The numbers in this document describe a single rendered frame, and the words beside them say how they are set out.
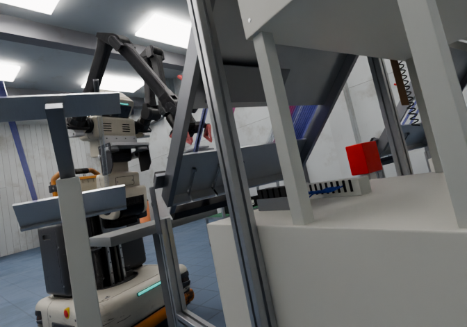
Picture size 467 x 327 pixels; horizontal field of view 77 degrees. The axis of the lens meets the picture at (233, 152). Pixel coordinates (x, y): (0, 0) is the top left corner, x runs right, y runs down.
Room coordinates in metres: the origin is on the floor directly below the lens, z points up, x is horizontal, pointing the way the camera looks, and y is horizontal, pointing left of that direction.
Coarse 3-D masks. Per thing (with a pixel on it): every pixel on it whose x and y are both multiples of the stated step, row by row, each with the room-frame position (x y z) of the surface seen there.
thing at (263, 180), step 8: (264, 176) 1.37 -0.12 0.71; (272, 176) 1.39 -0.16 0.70; (280, 176) 1.40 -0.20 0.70; (248, 184) 1.29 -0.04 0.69; (256, 184) 1.31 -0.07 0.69; (264, 184) 1.34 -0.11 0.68; (192, 192) 1.15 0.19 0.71; (200, 192) 1.16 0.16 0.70; (208, 192) 1.18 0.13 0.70; (216, 192) 1.19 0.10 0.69; (224, 192) 1.21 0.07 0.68; (176, 200) 1.09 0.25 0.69; (184, 200) 1.11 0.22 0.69; (192, 200) 1.13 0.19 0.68
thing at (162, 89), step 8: (112, 40) 1.23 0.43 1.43; (120, 48) 1.24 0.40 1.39; (128, 48) 1.25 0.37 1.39; (128, 56) 1.26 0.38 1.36; (136, 56) 1.26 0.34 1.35; (136, 64) 1.26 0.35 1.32; (144, 64) 1.27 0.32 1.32; (144, 72) 1.27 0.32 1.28; (152, 72) 1.28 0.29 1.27; (144, 80) 1.28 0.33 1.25; (152, 80) 1.27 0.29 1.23; (160, 80) 1.29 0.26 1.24; (152, 88) 1.28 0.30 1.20; (160, 88) 1.27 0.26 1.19; (160, 96) 1.27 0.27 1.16; (168, 96) 1.26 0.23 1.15; (176, 96) 1.31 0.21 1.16; (176, 104) 1.27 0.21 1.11
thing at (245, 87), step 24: (216, 0) 0.71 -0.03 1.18; (216, 24) 0.75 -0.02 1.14; (240, 24) 0.79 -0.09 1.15; (240, 48) 0.84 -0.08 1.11; (288, 48) 0.94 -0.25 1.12; (240, 72) 0.85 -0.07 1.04; (288, 72) 0.96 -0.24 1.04; (312, 72) 1.08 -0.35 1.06; (336, 72) 1.16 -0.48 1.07; (240, 96) 0.91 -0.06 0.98; (264, 96) 0.97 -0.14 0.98; (288, 96) 1.10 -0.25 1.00; (312, 96) 1.17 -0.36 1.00
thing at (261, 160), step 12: (252, 144) 1.18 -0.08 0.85; (264, 144) 1.21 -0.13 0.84; (300, 144) 1.36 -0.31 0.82; (192, 156) 1.03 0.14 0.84; (204, 156) 1.06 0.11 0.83; (216, 156) 1.10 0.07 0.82; (252, 156) 1.22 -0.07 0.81; (264, 156) 1.27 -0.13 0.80; (276, 156) 1.32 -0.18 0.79; (180, 168) 1.03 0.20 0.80; (192, 168) 1.07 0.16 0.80; (204, 168) 1.10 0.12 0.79; (216, 168) 1.14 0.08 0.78; (252, 168) 1.27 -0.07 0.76; (264, 168) 1.33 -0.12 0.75; (276, 168) 1.38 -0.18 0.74; (180, 180) 1.07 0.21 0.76; (204, 180) 1.15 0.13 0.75; (180, 192) 1.12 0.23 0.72
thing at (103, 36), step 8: (104, 40) 1.26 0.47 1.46; (120, 40) 1.24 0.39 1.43; (128, 40) 1.29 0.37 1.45; (96, 48) 1.30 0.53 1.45; (104, 48) 1.28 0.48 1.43; (112, 48) 1.32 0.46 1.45; (96, 56) 1.31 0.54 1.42; (104, 56) 1.31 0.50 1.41; (96, 64) 1.32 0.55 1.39; (104, 64) 1.33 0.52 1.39; (96, 72) 1.34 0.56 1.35; (88, 80) 1.36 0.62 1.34; (88, 88) 1.37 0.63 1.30
